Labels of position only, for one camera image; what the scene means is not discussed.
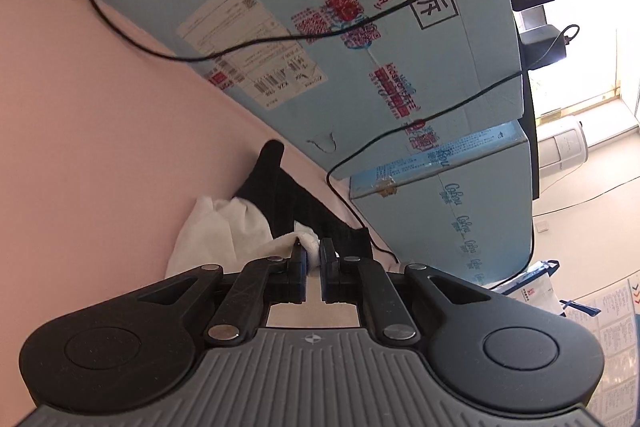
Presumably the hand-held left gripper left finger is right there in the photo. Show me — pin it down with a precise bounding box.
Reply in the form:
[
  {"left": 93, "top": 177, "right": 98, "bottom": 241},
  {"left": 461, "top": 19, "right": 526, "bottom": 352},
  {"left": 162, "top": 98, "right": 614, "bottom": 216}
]
[{"left": 135, "top": 241, "right": 307, "bottom": 348}]

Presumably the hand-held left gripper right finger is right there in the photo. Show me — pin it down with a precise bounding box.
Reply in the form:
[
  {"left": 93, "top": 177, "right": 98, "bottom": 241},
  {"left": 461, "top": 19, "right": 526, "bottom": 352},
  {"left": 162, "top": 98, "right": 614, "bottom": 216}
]
[{"left": 320, "top": 238, "right": 493, "bottom": 348}]

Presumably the black garment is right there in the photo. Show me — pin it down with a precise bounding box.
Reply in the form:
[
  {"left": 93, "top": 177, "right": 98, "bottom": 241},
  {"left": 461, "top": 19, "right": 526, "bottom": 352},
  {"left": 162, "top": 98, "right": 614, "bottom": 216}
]
[{"left": 235, "top": 139, "right": 375, "bottom": 260}]

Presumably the white garment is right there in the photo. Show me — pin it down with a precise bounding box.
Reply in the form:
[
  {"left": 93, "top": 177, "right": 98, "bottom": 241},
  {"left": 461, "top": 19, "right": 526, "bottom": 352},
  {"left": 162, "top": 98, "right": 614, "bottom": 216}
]
[{"left": 165, "top": 196, "right": 321, "bottom": 278}]

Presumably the white blue printed bag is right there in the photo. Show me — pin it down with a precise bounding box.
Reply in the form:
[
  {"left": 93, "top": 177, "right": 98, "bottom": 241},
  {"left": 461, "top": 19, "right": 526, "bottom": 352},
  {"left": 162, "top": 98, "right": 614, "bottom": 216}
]
[{"left": 500, "top": 259, "right": 562, "bottom": 309}]

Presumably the white air conditioner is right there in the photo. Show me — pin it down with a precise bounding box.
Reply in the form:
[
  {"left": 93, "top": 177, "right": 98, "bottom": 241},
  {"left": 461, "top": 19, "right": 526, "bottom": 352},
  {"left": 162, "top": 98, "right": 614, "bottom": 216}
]
[{"left": 537, "top": 117, "right": 589, "bottom": 178}]

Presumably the black power cable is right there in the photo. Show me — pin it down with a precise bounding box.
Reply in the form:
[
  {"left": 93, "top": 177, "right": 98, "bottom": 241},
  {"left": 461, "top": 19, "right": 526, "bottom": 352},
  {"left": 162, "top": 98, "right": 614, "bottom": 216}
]
[
  {"left": 326, "top": 69, "right": 525, "bottom": 265},
  {"left": 81, "top": 0, "right": 570, "bottom": 60}
]

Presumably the printed wall poster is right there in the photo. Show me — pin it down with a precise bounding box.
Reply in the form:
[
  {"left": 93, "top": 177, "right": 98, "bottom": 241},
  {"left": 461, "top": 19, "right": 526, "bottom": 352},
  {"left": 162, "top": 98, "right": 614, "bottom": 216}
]
[{"left": 570, "top": 272, "right": 640, "bottom": 427}]

